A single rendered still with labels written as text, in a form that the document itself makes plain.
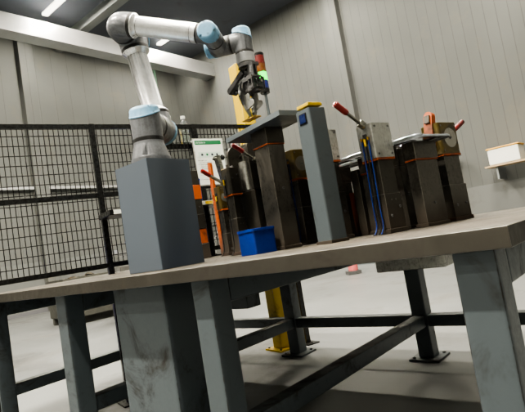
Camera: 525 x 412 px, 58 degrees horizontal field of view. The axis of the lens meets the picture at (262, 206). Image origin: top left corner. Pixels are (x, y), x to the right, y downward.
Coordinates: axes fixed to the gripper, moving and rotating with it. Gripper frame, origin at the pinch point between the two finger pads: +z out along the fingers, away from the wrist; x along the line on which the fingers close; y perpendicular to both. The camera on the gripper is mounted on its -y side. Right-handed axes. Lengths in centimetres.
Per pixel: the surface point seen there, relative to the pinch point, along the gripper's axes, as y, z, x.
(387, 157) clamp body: 54, 30, 6
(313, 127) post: 40.7, 17.7, -12.6
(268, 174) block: 13.5, 27.1, -9.0
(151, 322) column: -14, 72, -49
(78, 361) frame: -62, 86, -57
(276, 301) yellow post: -101, 92, 93
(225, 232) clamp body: -53, 43, 20
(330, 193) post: 41, 39, -10
